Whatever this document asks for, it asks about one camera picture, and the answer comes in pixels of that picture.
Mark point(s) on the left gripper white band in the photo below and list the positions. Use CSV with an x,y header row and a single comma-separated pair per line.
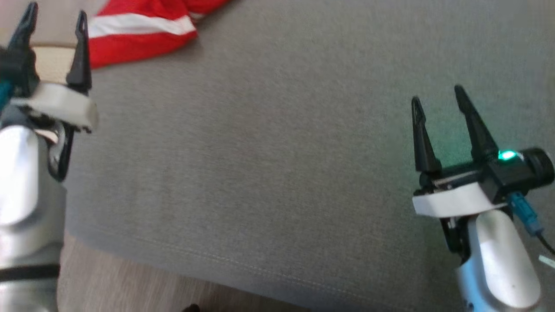
x,y
60,106

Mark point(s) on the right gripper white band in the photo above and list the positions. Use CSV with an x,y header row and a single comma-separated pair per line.
x,y
455,201

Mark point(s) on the red shorts with white stripe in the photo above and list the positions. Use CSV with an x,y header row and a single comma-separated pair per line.
x,y
138,43

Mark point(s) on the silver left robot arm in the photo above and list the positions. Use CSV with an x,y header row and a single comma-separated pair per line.
x,y
21,195

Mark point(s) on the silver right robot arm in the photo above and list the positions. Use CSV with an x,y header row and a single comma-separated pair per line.
x,y
503,260

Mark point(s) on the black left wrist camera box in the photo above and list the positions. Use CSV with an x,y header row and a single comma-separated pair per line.
x,y
19,69

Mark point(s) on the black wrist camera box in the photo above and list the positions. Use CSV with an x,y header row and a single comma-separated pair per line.
x,y
524,169
19,69

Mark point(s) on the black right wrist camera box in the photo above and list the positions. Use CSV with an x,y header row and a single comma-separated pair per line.
x,y
524,169

